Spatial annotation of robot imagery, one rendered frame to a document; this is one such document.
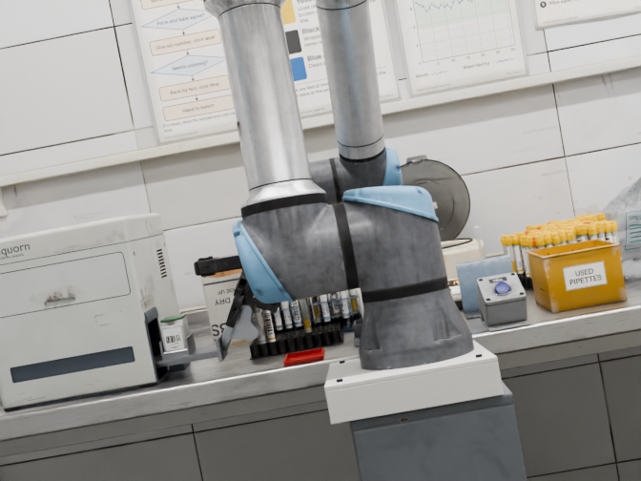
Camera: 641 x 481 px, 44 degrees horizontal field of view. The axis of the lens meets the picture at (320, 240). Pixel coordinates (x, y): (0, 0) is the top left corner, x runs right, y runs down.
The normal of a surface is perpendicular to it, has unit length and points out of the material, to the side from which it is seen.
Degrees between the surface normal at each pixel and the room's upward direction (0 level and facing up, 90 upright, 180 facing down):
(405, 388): 90
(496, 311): 120
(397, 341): 68
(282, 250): 82
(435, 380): 90
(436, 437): 90
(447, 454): 90
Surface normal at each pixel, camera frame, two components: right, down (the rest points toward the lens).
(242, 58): -0.38, 0.04
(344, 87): -0.33, 0.59
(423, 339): 0.04, -0.34
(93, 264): -0.03, 0.06
